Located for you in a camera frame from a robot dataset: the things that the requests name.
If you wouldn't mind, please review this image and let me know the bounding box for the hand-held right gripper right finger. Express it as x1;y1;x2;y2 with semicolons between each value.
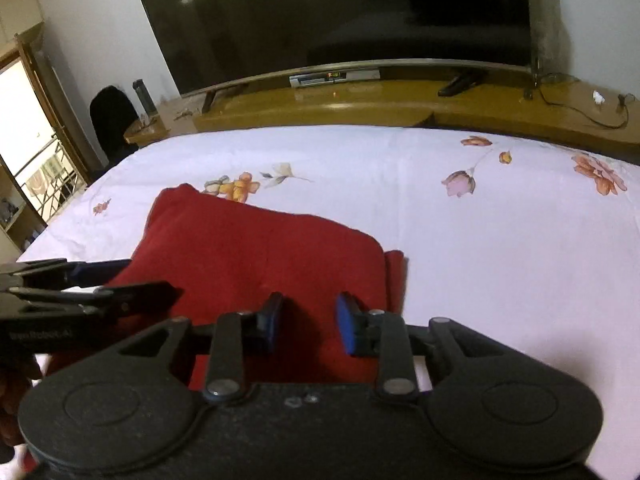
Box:
335;291;507;403

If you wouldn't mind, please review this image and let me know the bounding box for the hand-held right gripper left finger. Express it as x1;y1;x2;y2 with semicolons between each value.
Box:
120;291;285;406

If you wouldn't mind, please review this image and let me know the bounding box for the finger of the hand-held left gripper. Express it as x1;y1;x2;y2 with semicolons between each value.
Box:
0;258;132;292
0;281;184;322

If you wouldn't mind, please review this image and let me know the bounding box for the red knit sweater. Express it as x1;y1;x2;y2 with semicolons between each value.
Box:
47;183;408;391

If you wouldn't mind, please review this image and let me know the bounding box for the person's left hand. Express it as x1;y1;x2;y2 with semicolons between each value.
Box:
0;352;45;463

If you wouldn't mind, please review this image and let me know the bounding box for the wooden shelf unit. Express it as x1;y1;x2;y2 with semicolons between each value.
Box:
0;167;47;252

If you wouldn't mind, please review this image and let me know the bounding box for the black chair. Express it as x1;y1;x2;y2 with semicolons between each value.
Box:
90;86;140;166

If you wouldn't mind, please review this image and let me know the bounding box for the wooden framed balcony door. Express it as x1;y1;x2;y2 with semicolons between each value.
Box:
0;35;92;221

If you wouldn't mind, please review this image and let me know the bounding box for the white floral bed sheet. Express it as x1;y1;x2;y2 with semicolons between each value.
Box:
0;125;640;480

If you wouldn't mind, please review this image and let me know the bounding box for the wooden television cabinet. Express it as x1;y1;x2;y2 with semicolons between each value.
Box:
124;67;640;161

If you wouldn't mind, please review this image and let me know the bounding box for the silver set-top box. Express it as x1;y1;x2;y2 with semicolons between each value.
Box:
289;71;382;89

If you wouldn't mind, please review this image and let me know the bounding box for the black flat screen television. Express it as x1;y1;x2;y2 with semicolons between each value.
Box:
127;0;533;113

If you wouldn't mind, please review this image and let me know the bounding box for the clear tall container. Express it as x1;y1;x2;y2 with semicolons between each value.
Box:
529;0;563;86

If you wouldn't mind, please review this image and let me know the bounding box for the black power cable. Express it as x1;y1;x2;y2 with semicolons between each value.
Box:
522;80;631;130

